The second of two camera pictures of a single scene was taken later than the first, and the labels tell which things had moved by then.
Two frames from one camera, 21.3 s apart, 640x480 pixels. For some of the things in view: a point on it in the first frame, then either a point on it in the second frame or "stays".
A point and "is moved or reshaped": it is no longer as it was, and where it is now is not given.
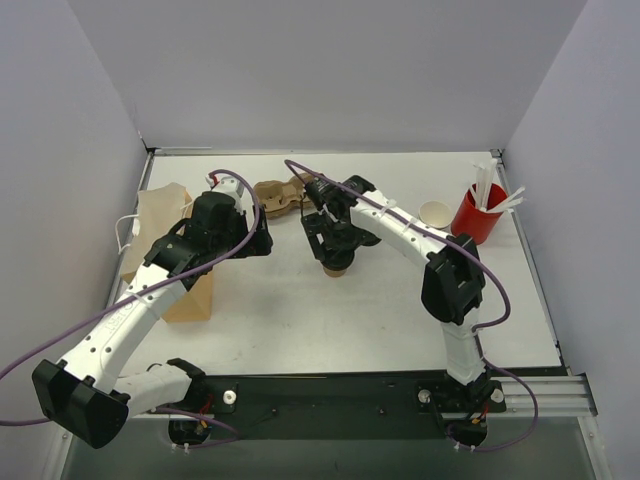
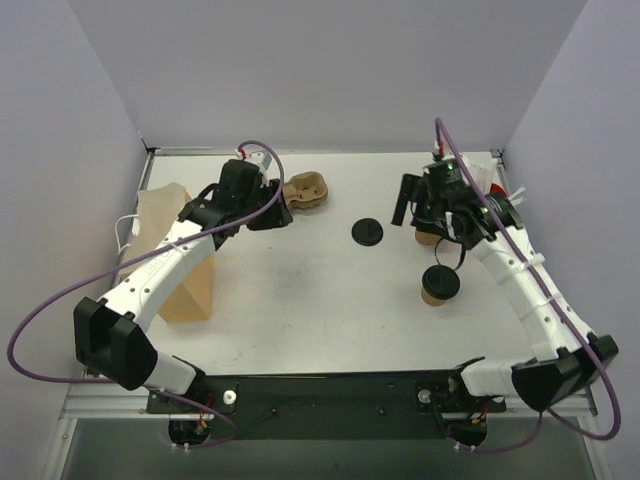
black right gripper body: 326,239 → 413,201
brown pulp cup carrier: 281,198 stays
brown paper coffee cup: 335,273 is moved or reshaped
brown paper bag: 159,208 stays
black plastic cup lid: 337,259 is moved or reshaped
